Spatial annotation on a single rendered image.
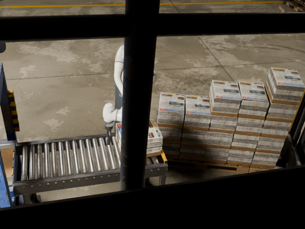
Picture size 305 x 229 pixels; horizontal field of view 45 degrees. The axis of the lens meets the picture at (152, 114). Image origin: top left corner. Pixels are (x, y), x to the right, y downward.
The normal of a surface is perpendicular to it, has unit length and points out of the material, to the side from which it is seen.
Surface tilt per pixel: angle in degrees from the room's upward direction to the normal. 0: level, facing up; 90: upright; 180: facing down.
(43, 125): 0
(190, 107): 0
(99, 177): 90
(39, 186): 90
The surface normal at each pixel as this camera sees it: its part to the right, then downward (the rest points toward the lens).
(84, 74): 0.07, -0.80
